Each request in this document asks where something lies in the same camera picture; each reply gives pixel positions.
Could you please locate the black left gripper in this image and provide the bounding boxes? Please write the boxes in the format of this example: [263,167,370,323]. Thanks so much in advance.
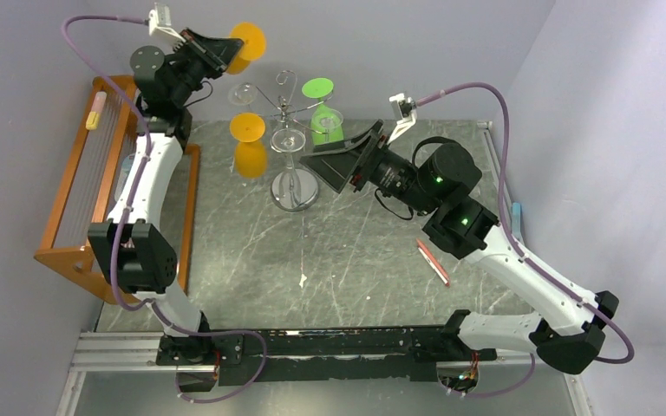
[177,30,251,107]

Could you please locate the orange goblet front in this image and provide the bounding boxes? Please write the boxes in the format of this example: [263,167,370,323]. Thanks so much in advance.
[226,22,266,75]

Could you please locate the orange goblet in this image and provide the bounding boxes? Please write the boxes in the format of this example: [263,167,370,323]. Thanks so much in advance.
[226,22,266,75]
[229,113,267,179]

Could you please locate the green wine glass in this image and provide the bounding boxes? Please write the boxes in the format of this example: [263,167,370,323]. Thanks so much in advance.
[302,77,344,146]

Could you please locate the small clear wine glass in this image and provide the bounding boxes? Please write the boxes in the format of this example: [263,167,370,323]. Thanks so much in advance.
[227,82,259,111]

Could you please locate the clear champagne flute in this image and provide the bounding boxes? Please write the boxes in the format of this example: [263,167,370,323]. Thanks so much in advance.
[271,127,306,211]

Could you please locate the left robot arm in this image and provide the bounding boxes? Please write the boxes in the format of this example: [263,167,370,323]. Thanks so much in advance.
[88,29,256,364]

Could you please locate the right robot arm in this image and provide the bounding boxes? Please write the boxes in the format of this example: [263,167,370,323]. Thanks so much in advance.
[300,121,618,374]

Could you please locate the chrome wine glass rack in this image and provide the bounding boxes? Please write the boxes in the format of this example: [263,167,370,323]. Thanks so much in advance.
[229,70,343,212]

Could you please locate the orange wooden dish rack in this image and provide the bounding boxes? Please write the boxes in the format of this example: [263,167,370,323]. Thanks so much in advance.
[33,75,203,305]

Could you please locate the red pen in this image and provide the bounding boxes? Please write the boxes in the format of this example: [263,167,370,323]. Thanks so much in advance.
[415,238,450,287]

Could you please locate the blue packaged tool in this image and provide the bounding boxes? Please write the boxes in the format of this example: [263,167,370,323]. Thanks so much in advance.
[117,154,134,188]

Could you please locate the pink yellow marker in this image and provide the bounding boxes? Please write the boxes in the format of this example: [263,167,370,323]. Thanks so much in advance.
[85,90,108,131]

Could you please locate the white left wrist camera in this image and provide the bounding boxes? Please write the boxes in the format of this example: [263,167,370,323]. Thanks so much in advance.
[147,3,185,47]

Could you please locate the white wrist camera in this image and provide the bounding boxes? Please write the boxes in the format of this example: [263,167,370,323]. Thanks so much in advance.
[147,3,185,47]
[386,93,417,146]

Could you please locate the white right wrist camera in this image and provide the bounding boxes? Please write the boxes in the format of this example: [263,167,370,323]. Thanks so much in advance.
[386,93,417,146]

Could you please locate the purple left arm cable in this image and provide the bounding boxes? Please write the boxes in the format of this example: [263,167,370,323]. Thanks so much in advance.
[60,15,208,337]

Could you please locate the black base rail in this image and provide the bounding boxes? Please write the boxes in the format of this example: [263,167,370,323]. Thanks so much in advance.
[155,325,497,387]

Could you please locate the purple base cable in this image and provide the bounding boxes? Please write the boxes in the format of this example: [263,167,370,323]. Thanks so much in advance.
[174,329,269,406]

